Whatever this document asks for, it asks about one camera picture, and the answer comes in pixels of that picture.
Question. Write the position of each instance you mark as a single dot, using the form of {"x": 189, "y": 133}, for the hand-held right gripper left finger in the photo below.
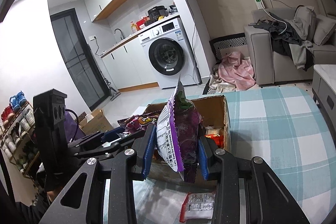
{"x": 148, "y": 150}

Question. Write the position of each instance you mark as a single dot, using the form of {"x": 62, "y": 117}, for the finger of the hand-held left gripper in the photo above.
{"x": 111, "y": 135}
{"x": 105, "y": 151}

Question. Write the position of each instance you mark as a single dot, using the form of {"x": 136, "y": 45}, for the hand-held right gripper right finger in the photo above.
{"x": 203, "y": 161}

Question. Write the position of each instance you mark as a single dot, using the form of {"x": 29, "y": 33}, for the red cookie packet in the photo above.
{"x": 216, "y": 140}
{"x": 197, "y": 207}

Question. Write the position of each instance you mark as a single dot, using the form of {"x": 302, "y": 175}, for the pink purple snack bag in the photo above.
{"x": 136, "y": 121}

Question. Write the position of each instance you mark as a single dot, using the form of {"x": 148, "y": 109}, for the clear cracker packet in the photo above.
{"x": 213, "y": 131}

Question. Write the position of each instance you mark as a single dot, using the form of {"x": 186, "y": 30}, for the silver purple snack bag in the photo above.
{"x": 178, "y": 129}

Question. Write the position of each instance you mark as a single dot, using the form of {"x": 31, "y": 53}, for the brown cardboard box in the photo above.
{"x": 210, "y": 111}

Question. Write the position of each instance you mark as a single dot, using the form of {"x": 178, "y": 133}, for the person's left forearm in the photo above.
{"x": 31, "y": 212}

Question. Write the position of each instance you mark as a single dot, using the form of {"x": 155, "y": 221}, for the person's left hand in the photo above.
{"x": 53, "y": 193}

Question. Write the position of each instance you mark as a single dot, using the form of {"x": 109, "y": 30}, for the cardboard box on floor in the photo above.
{"x": 95, "y": 121}

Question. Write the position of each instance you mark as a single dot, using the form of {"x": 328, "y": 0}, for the metal shoe rack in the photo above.
{"x": 21, "y": 140}

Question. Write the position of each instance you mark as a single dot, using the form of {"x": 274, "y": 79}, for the floor mop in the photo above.
{"x": 113, "y": 90}

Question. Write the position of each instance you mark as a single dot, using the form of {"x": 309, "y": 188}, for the pair of blue shoes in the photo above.
{"x": 17, "y": 102}

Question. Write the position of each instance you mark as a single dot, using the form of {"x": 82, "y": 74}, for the white kitchen counter cabinet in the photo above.
{"x": 123, "y": 66}

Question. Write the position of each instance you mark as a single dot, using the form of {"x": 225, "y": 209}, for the teal checked tablecloth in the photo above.
{"x": 275, "y": 134}

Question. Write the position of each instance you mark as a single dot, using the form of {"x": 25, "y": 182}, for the dark glass door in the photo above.
{"x": 76, "y": 61}

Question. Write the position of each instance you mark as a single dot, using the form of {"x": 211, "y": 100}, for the pink blanket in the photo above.
{"x": 239, "y": 71}

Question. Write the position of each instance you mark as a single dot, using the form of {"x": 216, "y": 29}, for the white washing machine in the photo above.
{"x": 168, "y": 56}

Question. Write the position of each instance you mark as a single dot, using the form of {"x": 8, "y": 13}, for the metal faucet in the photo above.
{"x": 119, "y": 31}

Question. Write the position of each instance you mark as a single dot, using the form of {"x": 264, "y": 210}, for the yellow bottle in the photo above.
{"x": 134, "y": 27}

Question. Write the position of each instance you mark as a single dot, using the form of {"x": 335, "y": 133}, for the red box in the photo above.
{"x": 145, "y": 23}

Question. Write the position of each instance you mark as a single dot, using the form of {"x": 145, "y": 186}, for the grey sofa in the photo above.
{"x": 265, "y": 61}

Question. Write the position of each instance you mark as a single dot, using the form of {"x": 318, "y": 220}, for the black white patterned basket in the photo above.
{"x": 228, "y": 44}

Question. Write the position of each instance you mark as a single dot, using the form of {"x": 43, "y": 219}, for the black pressure cooker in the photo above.
{"x": 157, "y": 14}

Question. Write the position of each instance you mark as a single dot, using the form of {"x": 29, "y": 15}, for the pile of dark clothes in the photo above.
{"x": 283, "y": 40}

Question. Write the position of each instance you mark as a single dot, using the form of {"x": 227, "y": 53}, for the white power strip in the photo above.
{"x": 259, "y": 1}

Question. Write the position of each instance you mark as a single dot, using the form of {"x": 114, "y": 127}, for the white wall socket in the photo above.
{"x": 93, "y": 38}

